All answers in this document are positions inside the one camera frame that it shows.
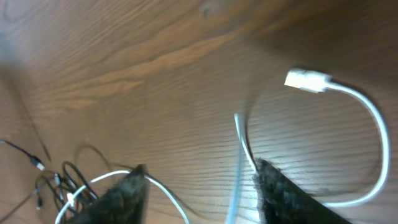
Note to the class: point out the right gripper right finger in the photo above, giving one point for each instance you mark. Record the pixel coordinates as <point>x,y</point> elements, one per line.
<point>280,201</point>

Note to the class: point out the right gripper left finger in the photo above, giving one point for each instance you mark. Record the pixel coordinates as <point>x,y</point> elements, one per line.
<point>124,203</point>

